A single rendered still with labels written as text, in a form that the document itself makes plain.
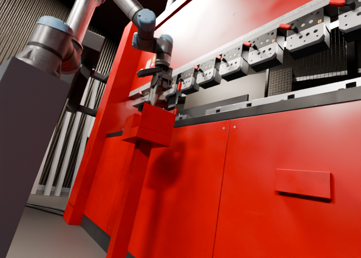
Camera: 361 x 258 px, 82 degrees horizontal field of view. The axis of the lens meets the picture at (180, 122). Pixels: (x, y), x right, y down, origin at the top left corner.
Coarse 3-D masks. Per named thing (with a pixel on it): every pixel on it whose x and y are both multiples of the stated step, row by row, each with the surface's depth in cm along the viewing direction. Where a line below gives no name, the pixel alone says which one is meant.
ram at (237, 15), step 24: (192, 0) 190; (216, 0) 157; (240, 0) 135; (264, 0) 118; (288, 0) 104; (312, 0) 94; (168, 24) 215; (192, 24) 174; (216, 24) 147; (240, 24) 127; (264, 24) 111; (192, 48) 161
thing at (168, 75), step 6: (156, 66) 100; (162, 66) 99; (168, 66) 99; (162, 72) 98; (168, 72) 100; (156, 78) 95; (162, 78) 97; (168, 78) 97; (150, 84) 99; (162, 84) 96; (168, 84) 97; (162, 90) 102
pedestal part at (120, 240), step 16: (144, 144) 92; (144, 160) 91; (128, 176) 90; (144, 176) 90; (128, 192) 85; (128, 208) 85; (128, 224) 84; (112, 240) 82; (128, 240) 83; (112, 256) 79
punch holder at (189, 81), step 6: (186, 72) 156; (192, 72) 150; (186, 78) 153; (192, 78) 147; (186, 84) 150; (192, 84) 147; (198, 84) 151; (180, 90) 155; (186, 90) 153; (192, 90) 151; (198, 90) 150
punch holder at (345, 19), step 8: (344, 0) 83; (360, 0) 78; (344, 8) 81; (360, 8) 76; (344, 16) 80; (352, 16) 78; (360, 16) 76; (344, 24) 79; (352, 24) 77; (360, 24) 75; (344, 32) 80; (352, 32) 79; (360, 32) 78; (352, 40) 82
